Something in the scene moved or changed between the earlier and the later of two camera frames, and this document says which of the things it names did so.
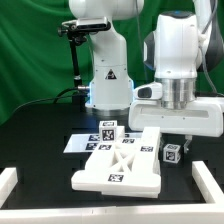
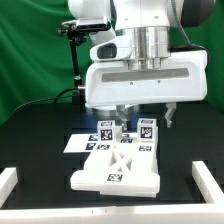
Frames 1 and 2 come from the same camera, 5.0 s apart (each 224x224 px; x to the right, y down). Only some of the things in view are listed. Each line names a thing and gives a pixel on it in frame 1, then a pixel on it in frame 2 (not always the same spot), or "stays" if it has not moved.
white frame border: (209, 212) stays
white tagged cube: (171, 153) -> (147, 130)
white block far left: (8, 181) stays
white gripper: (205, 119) -> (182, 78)
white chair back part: (123, 166) stays
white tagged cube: (107, 130) stays
